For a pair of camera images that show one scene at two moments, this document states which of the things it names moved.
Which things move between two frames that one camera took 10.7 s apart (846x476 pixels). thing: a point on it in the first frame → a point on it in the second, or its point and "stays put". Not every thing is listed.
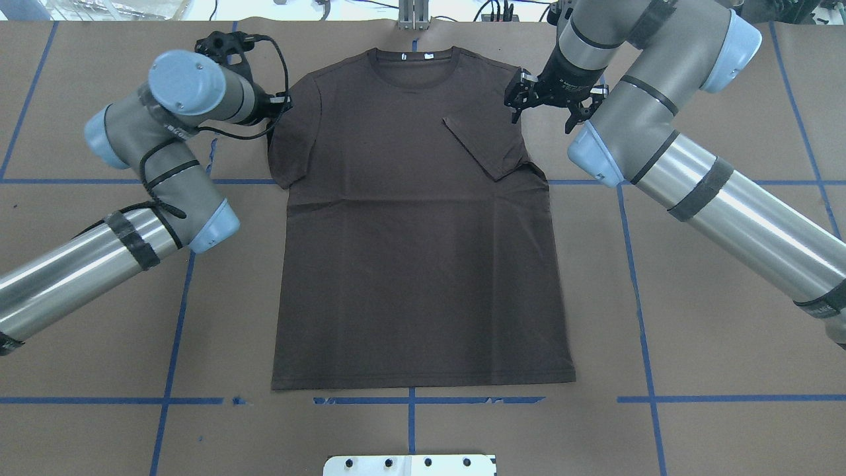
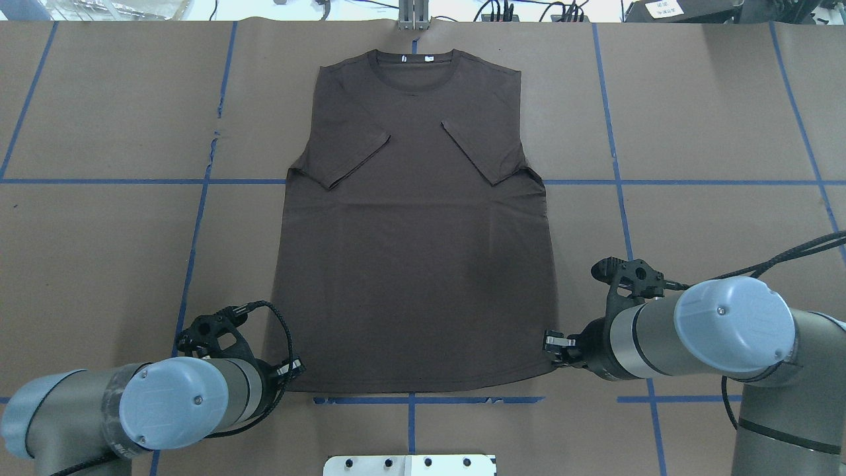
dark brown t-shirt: x=418 y=248 stays put
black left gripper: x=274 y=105 → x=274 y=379
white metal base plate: x=410 y=465 stays put
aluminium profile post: x=414 y=14 stays put
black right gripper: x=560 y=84 → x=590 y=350
